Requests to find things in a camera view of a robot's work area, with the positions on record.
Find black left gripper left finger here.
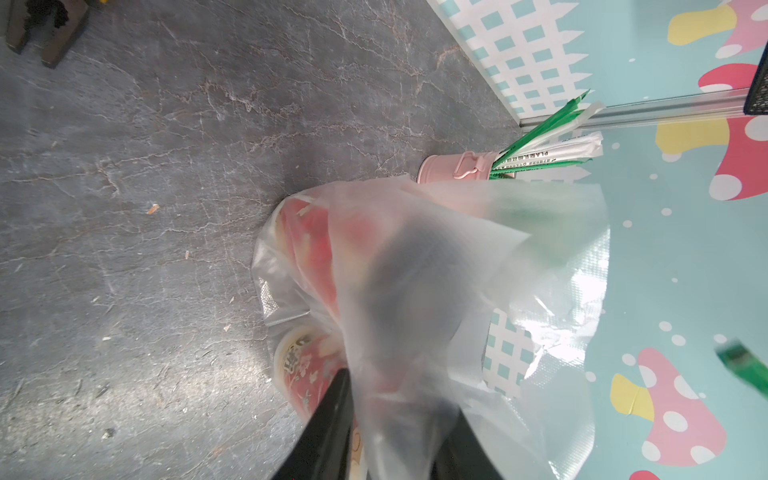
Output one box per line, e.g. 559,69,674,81
271,369,354,480

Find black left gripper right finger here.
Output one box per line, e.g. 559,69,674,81
431,411,503,480

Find red cartoon milk tea cup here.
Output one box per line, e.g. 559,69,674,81
274,326,368,479

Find clear plastic carrier bag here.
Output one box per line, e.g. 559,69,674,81
251,177,610,479

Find green straw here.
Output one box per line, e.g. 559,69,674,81
716,341,768,398

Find pink straw holder cup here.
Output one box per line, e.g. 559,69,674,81
417,151,498,184

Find green and white straws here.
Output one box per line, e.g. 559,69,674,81
489,92,605,180

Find yellow black pliers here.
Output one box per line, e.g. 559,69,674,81
4,0,109,69

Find black mesh wall basket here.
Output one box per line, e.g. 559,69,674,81
743,45,768,116

